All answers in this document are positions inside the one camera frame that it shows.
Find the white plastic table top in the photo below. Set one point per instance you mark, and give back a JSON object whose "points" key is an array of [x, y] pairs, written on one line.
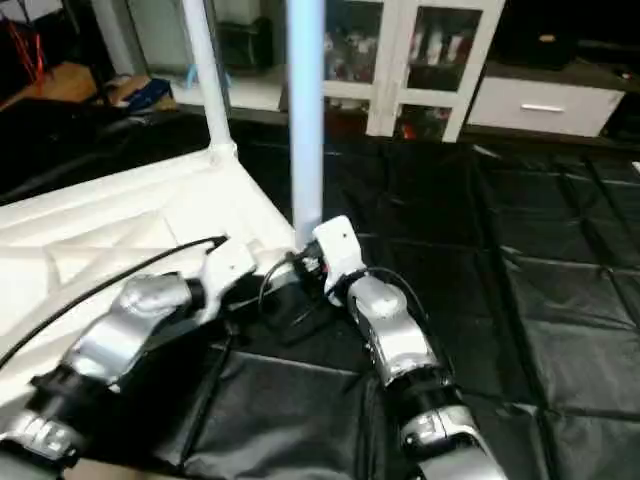
{"points": [[100, 230]]}

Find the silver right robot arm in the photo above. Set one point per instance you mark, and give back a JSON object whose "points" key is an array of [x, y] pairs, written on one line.
{"points": [[400, 340]]}

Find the black work mat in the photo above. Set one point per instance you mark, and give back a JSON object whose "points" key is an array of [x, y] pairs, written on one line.
{"points": [[500, 260]]}

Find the white glass-door cabinet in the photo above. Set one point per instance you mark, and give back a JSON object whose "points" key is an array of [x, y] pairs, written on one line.
{"points": [[395, 65]]}

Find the blue plastic bag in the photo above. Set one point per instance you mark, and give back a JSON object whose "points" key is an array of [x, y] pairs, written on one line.
{"points": [[152, 95]]}

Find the light blue hooked pole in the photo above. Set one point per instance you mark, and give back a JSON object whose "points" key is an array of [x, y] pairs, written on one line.
{"points": [[192, 70]]}

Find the brown cardboard box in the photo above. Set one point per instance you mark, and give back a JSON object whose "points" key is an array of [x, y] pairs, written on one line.
{"points": [[125, 90]]}

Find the white drawer unit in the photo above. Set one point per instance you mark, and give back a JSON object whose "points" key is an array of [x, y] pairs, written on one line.
{"points": [[545, 105]]}

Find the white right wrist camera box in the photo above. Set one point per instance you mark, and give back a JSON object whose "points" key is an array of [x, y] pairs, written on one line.
{"points": [[338, 250]]}

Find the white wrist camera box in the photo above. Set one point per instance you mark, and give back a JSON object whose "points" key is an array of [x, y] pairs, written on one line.
{"points": [[225, 265], [338, 250]]}

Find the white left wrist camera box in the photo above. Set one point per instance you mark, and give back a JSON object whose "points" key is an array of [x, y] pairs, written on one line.
{"points": [[225, 265]]}

